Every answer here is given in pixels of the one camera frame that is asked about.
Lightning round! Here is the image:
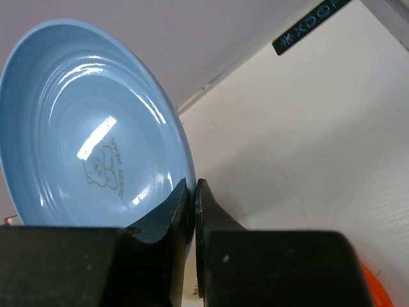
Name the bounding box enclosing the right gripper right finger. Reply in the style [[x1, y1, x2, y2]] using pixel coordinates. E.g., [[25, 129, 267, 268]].
[[195, 179, 373, 306]]

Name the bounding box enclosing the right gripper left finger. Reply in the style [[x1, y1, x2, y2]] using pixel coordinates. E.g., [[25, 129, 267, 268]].
[[1, 180, 189, 306]]

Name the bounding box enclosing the blue round plate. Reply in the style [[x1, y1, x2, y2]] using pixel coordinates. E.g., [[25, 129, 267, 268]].
[[0, 18, 197, 260]]

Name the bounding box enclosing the orange round plate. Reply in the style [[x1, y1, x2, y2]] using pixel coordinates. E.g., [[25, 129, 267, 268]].
[[360, 262, 394, 307]]

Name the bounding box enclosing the small beige patterned plate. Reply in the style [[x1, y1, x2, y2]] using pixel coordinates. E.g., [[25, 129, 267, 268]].
[[181, 251, 203, 307]]

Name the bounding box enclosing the right black logo label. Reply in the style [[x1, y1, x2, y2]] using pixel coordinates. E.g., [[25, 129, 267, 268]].
[[272, 0, 350, 56]]

